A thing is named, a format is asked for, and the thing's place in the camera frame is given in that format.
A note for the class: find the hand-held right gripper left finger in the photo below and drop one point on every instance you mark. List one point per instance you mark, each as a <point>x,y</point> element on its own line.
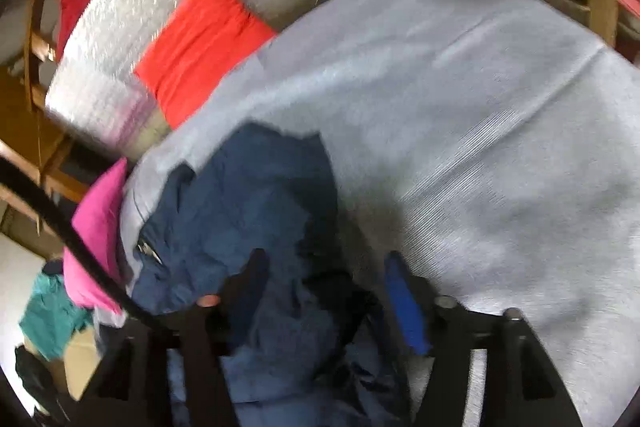
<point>247,292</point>

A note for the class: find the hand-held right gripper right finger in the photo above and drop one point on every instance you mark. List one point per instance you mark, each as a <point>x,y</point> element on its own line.
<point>407,307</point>

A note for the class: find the navy blue jacket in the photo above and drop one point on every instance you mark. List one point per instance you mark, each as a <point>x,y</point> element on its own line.
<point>260,207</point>

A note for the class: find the pink pillow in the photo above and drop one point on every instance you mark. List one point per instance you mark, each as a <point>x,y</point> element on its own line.
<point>102,232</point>

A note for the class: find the grey blanket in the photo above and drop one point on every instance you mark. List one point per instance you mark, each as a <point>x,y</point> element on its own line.
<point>450,132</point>

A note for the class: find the cardboard box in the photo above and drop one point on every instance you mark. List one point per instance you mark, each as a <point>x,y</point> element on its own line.
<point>75,367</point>

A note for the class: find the teal cloth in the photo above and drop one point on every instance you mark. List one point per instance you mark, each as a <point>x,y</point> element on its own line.
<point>52,317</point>

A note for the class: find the dark cloth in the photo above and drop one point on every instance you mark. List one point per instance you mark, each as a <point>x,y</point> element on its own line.
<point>35,382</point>

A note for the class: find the orange-red pillow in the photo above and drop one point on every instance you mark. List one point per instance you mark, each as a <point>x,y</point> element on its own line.
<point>205,52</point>

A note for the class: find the silver foil mat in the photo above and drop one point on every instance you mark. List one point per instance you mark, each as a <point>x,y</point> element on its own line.
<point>150,7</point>

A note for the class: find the wooden chair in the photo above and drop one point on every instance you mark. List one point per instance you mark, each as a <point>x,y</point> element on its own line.
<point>35,57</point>

